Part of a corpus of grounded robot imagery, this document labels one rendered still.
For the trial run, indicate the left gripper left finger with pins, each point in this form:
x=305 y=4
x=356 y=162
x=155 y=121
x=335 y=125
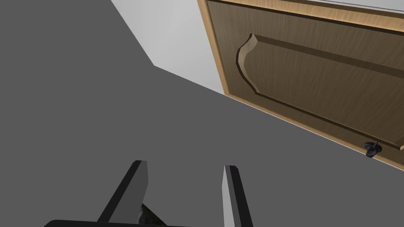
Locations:
x=127 y=197

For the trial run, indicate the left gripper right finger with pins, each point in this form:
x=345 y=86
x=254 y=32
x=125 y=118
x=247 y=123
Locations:
x=234 y=201

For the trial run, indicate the black door knob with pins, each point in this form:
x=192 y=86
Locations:
x=371 y=149

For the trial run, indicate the brown wooden door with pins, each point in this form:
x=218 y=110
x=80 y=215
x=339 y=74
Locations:
x=315 y=72

